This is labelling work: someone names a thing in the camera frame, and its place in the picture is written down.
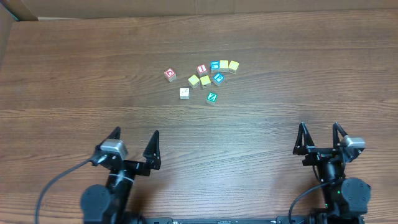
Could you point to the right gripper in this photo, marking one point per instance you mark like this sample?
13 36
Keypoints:
315 153

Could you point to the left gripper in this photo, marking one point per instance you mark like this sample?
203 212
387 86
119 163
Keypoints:
152 157

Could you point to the red apple block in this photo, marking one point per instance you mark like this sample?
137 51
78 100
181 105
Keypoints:
170 75

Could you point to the green Z block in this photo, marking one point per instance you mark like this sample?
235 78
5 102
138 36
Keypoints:
211 98

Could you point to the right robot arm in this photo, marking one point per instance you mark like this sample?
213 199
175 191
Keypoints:
346 199

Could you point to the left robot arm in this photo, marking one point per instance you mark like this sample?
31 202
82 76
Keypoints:
106 204

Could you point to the white picture block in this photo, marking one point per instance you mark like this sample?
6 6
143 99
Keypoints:
184 93

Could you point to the yellow U block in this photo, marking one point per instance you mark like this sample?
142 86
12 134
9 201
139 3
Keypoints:
194 81

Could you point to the yellow K block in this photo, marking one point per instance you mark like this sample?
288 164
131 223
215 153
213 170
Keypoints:
205 81

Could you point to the red I block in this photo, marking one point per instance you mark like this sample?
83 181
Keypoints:
202 70

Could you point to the blue P block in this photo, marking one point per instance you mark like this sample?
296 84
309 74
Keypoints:
218 78

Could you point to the yellow block upper right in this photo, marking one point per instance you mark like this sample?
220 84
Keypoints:
233 67

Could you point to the blue L block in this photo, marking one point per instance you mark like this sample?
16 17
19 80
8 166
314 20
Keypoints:
214 66

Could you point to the yellow block upper middle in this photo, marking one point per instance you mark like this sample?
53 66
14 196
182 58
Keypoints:
224 65

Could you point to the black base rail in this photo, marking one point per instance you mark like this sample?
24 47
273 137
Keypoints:
277 220

